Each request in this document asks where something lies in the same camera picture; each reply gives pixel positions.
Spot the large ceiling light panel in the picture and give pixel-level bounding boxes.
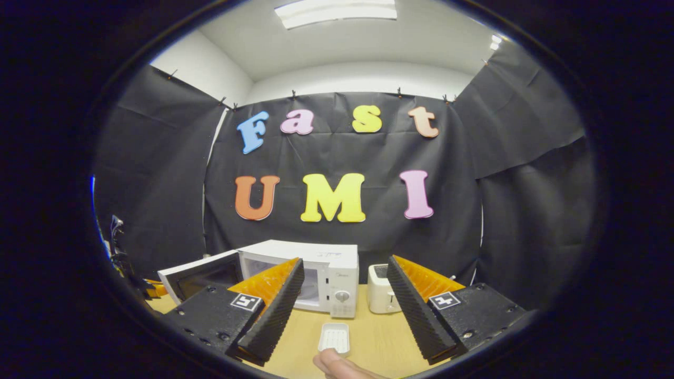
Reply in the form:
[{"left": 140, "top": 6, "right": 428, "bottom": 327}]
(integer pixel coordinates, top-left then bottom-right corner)
[{"left": 274, "top": 0, "right": 398, "bottom": 30}]

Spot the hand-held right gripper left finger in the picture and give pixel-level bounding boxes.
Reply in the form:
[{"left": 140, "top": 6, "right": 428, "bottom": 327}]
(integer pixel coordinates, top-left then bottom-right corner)
[{"left": 157, "top": 257, "right": 305, "bottom": 366}]

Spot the white rectangular tray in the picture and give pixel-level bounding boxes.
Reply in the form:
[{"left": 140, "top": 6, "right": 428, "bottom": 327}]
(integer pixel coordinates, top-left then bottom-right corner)
[{"left": 318, "top": 323, "right": 351, "bottom": 358}]

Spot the white toaster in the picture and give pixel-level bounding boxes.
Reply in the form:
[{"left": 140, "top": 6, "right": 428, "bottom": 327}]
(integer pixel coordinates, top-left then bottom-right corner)
[{"left": 367, "top": 263, "right": 404, "bottom": 315}]

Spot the white microwave oven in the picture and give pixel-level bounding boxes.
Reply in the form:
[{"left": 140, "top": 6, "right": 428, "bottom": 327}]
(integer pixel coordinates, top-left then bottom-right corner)
[{"left": 158, "top": 240, "right": 360, "bottom": 319}]

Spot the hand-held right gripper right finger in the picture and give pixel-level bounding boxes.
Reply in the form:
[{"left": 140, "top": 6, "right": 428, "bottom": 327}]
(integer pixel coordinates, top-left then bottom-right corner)
[{"left": 386, "top": 255, "right": 529, "bottom": 366}]

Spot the black backdrop cloth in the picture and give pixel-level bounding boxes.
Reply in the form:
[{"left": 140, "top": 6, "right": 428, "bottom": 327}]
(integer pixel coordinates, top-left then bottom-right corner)
[{"left": 94, "top": 39, "right": 598, "bottom": 311}]

